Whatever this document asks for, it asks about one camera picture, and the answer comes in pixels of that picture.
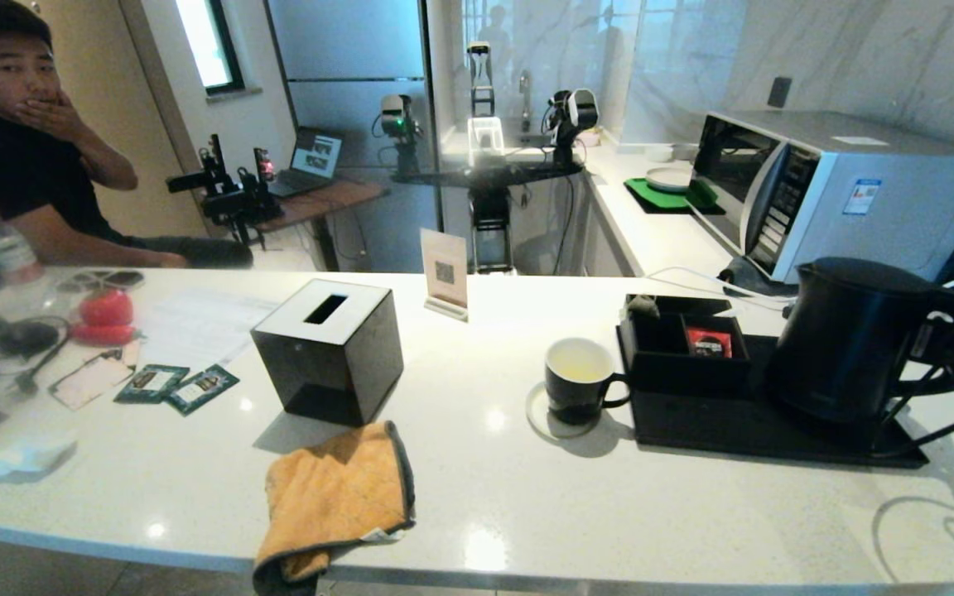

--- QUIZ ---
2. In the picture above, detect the clear water bottle red cap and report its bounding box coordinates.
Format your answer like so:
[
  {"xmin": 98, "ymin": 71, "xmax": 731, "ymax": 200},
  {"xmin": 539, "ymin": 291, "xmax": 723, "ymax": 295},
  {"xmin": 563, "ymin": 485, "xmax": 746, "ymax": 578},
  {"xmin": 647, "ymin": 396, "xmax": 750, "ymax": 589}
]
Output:
[{"xmin": 0, "ymin": 207, "xmax": 46, "ymax": 286}]

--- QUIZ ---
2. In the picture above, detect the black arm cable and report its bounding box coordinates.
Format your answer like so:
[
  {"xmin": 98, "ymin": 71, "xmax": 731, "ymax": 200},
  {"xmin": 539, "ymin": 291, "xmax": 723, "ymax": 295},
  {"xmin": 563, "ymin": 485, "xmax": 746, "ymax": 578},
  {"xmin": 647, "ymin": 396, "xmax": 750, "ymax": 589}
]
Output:
[{"xmin": 874, "ymin": 364, "xmax": 954, "ymax": 460}]

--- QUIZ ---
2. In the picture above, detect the dark framed window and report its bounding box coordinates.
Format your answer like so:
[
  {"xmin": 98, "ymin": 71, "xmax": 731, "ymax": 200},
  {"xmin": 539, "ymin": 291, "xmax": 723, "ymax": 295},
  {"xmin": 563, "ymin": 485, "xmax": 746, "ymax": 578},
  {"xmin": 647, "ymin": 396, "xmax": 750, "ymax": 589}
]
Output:
[{"xmin": 175, "ymin": 0, "xmax": 244, "ymax": 94}]

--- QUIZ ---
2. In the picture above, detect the brown wooden desk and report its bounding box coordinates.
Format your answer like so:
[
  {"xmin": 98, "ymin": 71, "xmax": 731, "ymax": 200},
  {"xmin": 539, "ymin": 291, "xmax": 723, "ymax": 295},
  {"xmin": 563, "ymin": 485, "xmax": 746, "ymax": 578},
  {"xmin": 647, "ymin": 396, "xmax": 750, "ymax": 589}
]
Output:
[{"xmin": 266, "ymin": 176, "xmax": 387, "ymax": 270}]

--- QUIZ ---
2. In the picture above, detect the black cable with plug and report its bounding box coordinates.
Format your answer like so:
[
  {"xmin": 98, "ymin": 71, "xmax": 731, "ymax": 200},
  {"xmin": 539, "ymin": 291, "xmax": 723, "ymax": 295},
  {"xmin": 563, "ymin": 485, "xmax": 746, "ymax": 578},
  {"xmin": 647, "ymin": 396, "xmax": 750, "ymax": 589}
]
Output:
[{"xmin": 12, "ymin": 331, "xmax": 72, "ymax": 397}]

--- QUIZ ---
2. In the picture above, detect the black electric kettle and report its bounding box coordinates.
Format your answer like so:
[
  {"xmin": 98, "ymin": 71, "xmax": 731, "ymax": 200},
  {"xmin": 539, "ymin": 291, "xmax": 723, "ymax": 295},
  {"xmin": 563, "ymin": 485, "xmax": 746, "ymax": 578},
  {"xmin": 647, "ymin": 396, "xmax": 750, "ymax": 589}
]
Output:
[{"xmin": 765, "ymin": 257, "xmax": 954, "ymax": 425}]

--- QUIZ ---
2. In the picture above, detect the acrylic table sign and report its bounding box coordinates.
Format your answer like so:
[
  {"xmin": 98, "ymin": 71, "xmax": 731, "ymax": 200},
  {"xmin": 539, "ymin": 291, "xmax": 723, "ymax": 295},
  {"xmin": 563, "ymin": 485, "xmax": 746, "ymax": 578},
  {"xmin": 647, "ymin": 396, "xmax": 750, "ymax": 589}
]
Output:
[{"xmin": 420, "ymin": 228, "xmax": 470, "ymax": 323}]

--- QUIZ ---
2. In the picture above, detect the red toy bell pepper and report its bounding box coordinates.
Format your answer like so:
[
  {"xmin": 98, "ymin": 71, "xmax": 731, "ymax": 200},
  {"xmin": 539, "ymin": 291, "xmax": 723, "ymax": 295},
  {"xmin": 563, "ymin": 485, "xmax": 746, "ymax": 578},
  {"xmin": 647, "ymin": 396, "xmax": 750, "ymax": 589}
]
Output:
[{"xmin": 78, "ymin": 287, "xmax": 135, "ymax": 328}]

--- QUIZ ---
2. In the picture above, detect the crumpled white tissue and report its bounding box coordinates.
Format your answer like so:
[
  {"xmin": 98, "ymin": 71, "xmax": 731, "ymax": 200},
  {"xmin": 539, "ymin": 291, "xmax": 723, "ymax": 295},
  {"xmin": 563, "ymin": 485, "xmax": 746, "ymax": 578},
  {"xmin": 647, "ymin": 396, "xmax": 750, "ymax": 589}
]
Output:
[{"xmin": 0, "ymin": 435, "xmax": 79, "ymax": 485}]

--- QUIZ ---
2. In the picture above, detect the orange microfiber cloth grey trim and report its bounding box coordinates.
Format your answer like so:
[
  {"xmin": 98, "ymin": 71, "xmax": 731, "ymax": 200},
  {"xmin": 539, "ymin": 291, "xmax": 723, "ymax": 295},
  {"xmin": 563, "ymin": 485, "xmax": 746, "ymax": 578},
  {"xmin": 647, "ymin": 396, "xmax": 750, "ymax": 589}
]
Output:
[{"xmin": 253, "ymin": 421, "xmax": 417, "ymax": 596}]

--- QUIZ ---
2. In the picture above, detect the black mug white inside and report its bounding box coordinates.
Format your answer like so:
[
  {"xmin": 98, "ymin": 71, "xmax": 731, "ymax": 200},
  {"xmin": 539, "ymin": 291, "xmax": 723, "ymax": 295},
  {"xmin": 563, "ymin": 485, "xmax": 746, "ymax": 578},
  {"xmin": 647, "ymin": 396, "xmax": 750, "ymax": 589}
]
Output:
[{"xmin": 544, "ymin": 337, "xmax": 632, "ymax": 426}]

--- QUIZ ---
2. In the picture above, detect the green tea sachet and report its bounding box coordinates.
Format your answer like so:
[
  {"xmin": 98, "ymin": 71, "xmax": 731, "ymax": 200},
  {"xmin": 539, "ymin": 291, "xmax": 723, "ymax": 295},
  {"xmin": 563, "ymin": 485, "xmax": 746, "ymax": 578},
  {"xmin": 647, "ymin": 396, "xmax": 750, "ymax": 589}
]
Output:
[
  {"xmin": 164, "ymin": 364, "xmax": 240, "ymax": 416},
  {"xmin": 113, "ymin": 363, "xmax": 190, "ymax": 406}
]

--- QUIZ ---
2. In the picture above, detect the white plate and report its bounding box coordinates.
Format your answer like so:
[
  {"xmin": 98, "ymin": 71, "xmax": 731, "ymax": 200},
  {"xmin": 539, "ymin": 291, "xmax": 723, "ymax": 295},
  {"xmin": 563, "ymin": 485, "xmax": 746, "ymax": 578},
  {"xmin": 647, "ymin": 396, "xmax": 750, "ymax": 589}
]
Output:
[{"xmin": 645, "ymin": 167, "xmax": 693, "ymax": 195}]

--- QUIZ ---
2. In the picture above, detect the grey refrigerator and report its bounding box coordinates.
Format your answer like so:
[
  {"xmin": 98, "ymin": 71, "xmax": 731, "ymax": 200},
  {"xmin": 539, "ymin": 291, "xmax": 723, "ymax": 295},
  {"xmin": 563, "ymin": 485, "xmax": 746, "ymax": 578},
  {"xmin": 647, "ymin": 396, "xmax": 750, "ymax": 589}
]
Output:
[{"xmin": 264, "ymin": 0, "xmax": 445, "ymax": 274}]

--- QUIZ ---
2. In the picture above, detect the printed white paper sheet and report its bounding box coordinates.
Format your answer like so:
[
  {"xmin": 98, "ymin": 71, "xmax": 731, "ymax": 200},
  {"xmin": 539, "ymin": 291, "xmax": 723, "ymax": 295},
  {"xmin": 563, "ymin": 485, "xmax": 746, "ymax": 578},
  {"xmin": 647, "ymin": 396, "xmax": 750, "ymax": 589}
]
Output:
[{"xmin": 136, "ymin": 290, "xmax": 279, "ymax": 369}]

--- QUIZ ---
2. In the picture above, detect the beige torn sachet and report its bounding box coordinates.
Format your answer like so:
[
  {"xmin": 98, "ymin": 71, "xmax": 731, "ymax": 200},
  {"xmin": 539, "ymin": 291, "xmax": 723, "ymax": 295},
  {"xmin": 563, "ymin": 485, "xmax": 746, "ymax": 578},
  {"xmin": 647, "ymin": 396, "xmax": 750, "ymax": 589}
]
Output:
[{"xmin": 48, "ymin": 339, "xmax": 142, "ymax": 411}]

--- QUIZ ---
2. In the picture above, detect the black power brick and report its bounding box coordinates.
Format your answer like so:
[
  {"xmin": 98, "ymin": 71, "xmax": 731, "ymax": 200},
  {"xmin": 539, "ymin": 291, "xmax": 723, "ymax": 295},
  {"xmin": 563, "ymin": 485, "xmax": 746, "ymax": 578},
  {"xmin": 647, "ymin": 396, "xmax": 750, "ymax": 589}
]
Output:
[{"xmin": 0, "ymin": 321, "xmax": 61, "ymax": 358}]

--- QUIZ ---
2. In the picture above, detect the black sachet organiser box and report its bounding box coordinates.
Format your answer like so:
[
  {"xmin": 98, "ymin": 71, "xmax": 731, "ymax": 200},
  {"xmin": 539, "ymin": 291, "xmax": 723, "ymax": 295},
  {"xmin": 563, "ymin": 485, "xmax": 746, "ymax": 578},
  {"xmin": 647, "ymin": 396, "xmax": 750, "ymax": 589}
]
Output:
[{"xmin": 619, "ymin": 294, "xmax": 753, "ymax": 394}]

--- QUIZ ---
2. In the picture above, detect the white round coaster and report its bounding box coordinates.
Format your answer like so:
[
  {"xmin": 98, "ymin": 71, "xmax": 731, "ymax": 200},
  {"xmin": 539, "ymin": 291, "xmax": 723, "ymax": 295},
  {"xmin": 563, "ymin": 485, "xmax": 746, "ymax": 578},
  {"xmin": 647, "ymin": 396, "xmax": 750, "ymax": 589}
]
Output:
[{"xmin": 525, "ymin": 382, "xmax": 610, "ymax": 440}]

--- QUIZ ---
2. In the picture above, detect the black glossy tissue box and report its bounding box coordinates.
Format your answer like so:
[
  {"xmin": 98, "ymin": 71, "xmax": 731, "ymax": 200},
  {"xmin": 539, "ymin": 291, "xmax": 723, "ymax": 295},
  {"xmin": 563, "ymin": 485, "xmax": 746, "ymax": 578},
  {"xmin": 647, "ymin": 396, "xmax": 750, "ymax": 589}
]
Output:
[{"xmin": 250, "ymin": 278, "xmax": 405, "ymax": 428}]

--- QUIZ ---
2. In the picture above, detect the black serving tray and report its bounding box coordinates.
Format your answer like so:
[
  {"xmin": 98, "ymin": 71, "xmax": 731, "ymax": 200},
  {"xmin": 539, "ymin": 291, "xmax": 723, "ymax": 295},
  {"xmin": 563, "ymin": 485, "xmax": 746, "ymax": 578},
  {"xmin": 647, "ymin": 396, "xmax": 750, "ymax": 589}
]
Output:
[{"xmin": 616, "ymin": 294, "xmax": 929, "ymax": 469}]

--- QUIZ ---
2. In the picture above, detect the black background robot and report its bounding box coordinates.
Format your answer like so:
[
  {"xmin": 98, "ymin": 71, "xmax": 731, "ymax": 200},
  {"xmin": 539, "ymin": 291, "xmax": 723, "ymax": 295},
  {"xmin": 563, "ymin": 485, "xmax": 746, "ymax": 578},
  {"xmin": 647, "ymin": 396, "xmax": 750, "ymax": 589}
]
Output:
[{"xmin": 373, "ymin": 41, "xmax": 602, "ymax": 276}]

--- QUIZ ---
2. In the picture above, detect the open laptop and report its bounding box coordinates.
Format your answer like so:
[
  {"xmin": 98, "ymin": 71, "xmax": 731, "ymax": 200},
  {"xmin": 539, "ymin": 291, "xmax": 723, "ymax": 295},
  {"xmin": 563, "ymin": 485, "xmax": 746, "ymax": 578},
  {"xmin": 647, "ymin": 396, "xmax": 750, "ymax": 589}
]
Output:
[{"xmin": 268, "ymin": 127, "xmax": 344, "ymax": 199}]

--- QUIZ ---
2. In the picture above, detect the silver microwave oven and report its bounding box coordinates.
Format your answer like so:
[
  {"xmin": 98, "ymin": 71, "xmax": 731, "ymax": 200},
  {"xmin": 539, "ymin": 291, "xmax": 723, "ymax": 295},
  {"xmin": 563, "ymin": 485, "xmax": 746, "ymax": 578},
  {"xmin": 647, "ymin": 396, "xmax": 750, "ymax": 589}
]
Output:
[{"xmin": 687, "ymin": 110, "xmax": 954, "ymax": 286}]

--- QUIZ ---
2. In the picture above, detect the beige wooden door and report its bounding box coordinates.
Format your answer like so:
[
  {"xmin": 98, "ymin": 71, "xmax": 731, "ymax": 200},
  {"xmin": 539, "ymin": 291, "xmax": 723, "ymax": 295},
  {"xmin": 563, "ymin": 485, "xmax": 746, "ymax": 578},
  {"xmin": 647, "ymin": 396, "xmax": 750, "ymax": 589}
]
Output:
[{"xmin": 30, "ymin": 0, "xmax": 209, "ymax": 245}]

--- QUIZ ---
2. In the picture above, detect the white power cable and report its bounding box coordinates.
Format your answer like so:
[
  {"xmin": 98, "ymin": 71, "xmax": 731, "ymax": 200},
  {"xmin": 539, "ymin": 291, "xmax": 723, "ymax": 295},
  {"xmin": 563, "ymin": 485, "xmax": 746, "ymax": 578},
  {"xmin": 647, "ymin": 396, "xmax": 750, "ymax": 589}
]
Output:
[{"xmin": 647, "ymin": 265, "xmax": 776, "ymax": 300}]

